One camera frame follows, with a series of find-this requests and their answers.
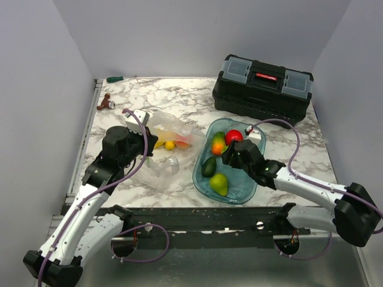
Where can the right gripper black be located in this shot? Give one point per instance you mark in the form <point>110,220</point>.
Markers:
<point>227,156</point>

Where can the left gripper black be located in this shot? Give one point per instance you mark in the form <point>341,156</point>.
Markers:
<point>152,139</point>

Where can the red fake fruit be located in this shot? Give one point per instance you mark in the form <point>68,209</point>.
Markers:
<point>233,135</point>

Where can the orange green fake mango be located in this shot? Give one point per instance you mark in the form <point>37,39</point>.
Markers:
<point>218,142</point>

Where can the light green fake pear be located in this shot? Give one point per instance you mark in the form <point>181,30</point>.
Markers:
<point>219,184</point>

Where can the dark green fake avocado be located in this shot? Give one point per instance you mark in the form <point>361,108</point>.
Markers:
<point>208,169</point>

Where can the translucent printed plastic bag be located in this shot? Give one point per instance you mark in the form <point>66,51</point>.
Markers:
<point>163,167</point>

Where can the yellow fake fruit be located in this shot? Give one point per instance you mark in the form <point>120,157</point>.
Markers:
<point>170,145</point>

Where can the fake peach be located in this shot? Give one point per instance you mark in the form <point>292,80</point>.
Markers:
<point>181,142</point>

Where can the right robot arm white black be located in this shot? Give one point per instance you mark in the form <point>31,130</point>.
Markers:
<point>348,211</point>

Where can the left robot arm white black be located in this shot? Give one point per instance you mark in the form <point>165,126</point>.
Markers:
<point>61,259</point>

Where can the teal transparent plastic tray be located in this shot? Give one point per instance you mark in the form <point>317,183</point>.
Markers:
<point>241,187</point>

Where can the brown water tap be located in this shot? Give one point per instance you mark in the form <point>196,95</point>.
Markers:
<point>106,103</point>

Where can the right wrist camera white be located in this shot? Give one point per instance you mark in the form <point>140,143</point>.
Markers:
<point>253,135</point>

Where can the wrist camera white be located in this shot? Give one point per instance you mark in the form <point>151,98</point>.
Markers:
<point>253,135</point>
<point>134,120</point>

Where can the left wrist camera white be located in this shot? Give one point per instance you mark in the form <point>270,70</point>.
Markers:
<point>134,120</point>

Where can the green handled screwdriver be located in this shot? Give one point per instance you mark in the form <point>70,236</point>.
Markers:
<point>119,78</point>

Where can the black toolbox red handle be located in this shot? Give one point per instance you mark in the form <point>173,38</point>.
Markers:
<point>262,91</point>

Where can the black mounting base rail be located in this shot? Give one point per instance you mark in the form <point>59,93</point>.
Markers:
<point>205,228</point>

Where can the aluminium frame rail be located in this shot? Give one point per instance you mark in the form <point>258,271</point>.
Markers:
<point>344,225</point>

